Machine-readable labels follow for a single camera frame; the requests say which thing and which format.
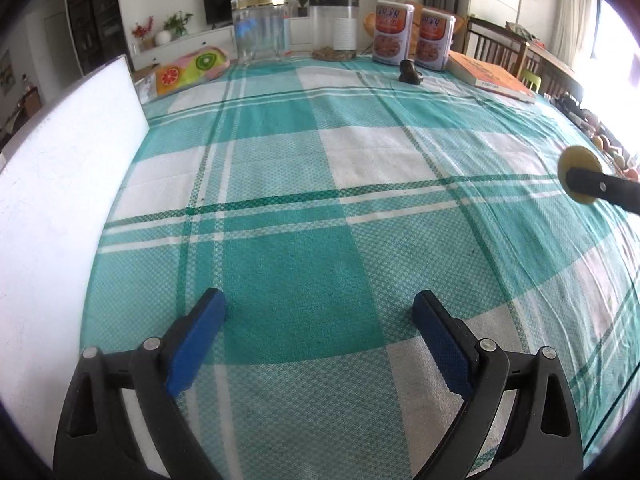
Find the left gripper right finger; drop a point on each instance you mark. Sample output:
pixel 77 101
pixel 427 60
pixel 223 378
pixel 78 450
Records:
pixel 541 439

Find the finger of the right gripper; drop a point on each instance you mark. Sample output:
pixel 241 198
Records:
pixel 620 192

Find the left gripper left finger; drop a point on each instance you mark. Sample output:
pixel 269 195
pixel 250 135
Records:
pixel 95 438

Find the green apple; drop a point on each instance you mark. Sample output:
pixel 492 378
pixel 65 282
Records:
pixel 579 172

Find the orange book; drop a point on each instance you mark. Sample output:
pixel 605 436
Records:
pixel 489 77

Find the dark wooden chair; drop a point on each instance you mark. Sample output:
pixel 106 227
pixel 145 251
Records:
pixel 494 44

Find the white window curtain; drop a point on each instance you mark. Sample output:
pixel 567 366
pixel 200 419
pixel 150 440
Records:
pixel 574 31

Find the small dark figurine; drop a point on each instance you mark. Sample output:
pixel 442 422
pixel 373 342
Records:
pixel 409 74

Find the right pink canister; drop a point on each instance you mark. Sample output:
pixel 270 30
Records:
pixel 436 30

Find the pink canister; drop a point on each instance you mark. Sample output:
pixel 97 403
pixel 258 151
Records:
pixel 392 32
pixel 436 30

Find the white cardboard box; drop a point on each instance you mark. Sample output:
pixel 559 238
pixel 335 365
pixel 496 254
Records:
pixel 62 173

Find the left pink canister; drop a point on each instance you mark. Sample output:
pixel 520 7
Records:
pixel 392 32

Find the teal plaid tablecloth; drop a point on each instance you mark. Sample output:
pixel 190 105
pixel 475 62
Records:
pixel 321 198

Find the black lid plastic jar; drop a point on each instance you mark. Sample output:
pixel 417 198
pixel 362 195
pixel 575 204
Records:
pixel 334 27

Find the brown cardboard box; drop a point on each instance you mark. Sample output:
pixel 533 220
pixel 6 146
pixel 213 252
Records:
pixel 145 83

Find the small potted plant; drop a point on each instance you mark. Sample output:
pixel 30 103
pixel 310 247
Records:
pixel 302 8

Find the fruit print pouch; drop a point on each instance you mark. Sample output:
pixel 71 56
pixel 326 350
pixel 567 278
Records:
pixel 201 65

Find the white tv cabinet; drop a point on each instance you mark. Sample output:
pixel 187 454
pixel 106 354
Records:
pixel 299 36

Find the gold lid glass jar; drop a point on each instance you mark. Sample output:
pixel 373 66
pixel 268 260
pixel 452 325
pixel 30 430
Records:
pixel 259 30

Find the red flower vase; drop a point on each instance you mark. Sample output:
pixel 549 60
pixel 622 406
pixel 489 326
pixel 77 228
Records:
pixel 142 33

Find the dark glass cabinet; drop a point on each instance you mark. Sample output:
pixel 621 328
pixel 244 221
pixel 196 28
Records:
pixel 97 32

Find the green plant white vase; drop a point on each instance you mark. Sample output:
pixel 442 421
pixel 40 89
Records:
pixel 173 28

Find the wall painting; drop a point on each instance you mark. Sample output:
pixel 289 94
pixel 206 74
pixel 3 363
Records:
pixel 7 79

